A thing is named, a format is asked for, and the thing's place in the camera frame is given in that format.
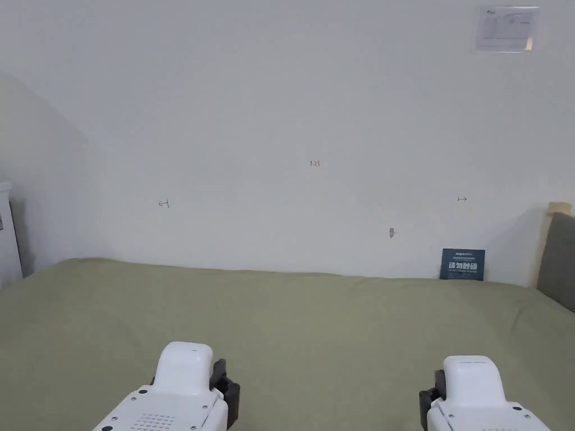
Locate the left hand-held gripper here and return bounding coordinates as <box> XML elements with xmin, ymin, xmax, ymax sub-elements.
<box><xmin>92</xmin><ymin>341</ymin><xmax>241</xmax><ymax>431</ymax></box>

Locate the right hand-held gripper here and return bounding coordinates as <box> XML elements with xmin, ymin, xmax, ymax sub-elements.
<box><xmin>419</xmin><ymin>355</ymin><xmax>540</xmax><ymax>431</ymax></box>

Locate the bed with pale green sheet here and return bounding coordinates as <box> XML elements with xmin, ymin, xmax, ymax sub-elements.
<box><xmin>0</xmin><ymin>257</ymin><xmax>575</xmax><ymax>431</ymax></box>

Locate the dark blue sign card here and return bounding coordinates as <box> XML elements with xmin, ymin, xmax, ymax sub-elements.
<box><xmin>439</xmin><ymin>248</ymin><xmax>486</xmax><ymax>282</ymax></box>

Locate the grey padded headboard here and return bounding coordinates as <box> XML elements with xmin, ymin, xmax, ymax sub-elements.
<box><xmin>532</xmin><ymin>201</ymin><xmax>575</xmax><ymax>314</ymax></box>

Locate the white cabinet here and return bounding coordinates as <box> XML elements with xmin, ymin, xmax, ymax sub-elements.
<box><xmin>0</xmin><ymin>181</ymin><xmax>24</xmax><ymax>289</ymax></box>

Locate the white paper notice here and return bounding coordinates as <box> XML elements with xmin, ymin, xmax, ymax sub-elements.
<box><xmin>474</xmin><ymin>6</ymin><xmax>540</xmax><ymax>53</ymax></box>

